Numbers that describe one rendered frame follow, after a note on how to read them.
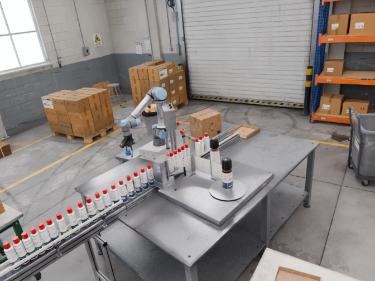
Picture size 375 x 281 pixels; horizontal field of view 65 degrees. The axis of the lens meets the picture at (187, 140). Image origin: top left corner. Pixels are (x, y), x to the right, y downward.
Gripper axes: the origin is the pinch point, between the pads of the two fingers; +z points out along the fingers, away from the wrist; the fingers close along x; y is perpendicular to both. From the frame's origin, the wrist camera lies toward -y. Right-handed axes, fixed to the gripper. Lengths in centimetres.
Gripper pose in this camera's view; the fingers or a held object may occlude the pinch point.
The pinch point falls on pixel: (129, 153)
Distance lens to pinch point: 303.9
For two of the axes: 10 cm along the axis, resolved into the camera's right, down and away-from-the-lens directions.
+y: 5.3, -4.0, 7.5
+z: 1.0, 9.0, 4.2
